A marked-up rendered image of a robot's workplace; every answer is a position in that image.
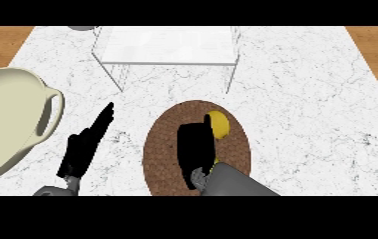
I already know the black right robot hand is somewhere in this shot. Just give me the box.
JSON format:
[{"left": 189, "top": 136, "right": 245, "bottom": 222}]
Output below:
[{"left": 176, "top": 113, "right": 219, "bottom": 191}]

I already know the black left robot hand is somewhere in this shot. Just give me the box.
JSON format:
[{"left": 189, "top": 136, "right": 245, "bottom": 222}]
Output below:
[{"left": 56, "top": 101, "right": 117, "bottom": 180}]

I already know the brown oval woven placemat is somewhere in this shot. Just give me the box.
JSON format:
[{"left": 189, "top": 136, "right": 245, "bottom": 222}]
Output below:
[{"left": 142, "top": 99, "right": 253, "bottom": 197}]

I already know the yellow pear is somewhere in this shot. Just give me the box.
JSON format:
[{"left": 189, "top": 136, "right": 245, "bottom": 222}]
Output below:
[{"left": 207, "top": 110, "right": 232, "bottom": 141}]

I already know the cream ceramic pitcher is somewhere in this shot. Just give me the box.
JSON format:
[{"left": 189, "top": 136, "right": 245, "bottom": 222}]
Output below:
[{"left": 0, "top": 67, "right": 67, "bottom": 176}]

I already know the grey round object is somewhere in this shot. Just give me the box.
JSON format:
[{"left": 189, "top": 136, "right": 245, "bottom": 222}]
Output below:
[{"left": 67, "top": 26, "right": 101, "bottom": 32}]

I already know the white wire tiered shelf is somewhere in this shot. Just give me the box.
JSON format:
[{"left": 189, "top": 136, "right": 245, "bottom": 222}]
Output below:
[{"left": 90, "top": 26, "right": 242, "bottom": 95}]

